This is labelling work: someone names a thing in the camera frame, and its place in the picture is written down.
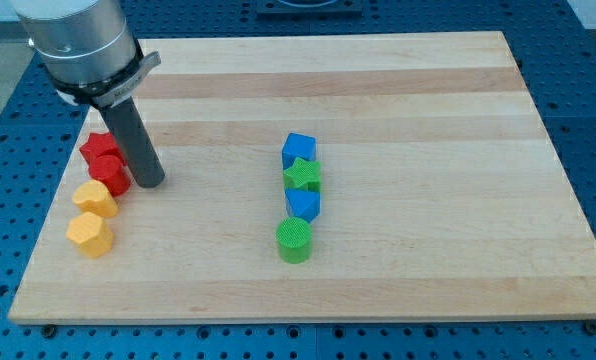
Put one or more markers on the green cylinder block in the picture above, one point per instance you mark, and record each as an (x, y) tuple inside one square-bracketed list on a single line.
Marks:
[(294, 240)]

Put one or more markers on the yellow hexagon block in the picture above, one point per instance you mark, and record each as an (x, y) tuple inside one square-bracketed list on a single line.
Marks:
[(90, 234)]

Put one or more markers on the red cylinder block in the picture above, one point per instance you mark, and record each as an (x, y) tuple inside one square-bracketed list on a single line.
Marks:
[(109, 170)]

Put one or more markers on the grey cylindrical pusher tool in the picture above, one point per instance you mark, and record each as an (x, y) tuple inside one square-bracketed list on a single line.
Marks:
[(125, 124)]

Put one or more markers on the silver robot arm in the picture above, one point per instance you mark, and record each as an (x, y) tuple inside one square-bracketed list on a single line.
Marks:
[(88, 49)]

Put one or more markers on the blue triangle block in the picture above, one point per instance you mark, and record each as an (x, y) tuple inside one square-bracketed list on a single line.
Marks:
[(303, 204)]

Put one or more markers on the green star block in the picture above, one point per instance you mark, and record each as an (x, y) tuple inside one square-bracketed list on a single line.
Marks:
[(303, 175)]

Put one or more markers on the light wooden board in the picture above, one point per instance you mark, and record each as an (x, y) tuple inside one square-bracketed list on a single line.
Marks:
[(442, 196)]

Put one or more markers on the blue cube block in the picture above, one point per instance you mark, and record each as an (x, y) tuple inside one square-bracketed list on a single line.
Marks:
[(298, 146)]

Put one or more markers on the yellow heart block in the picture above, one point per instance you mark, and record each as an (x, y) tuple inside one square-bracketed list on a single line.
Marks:
[(93, 196)]

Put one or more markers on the red star block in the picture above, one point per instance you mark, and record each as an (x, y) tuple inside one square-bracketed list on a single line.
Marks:
[(99, 144)]

